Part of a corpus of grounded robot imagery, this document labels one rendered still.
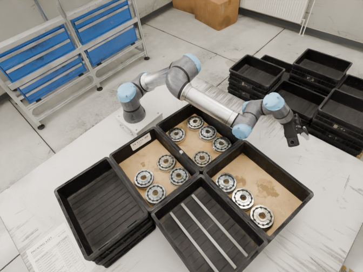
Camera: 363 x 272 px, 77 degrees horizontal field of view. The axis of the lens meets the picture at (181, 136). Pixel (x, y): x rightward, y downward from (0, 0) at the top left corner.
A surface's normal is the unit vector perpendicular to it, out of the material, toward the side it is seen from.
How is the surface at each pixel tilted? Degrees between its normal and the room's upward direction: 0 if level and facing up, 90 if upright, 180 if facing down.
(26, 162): 0
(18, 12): 90
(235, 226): 0
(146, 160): 0
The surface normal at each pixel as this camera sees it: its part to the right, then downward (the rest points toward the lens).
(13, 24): 0.73, 0.51
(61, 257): -0.09, -0.61
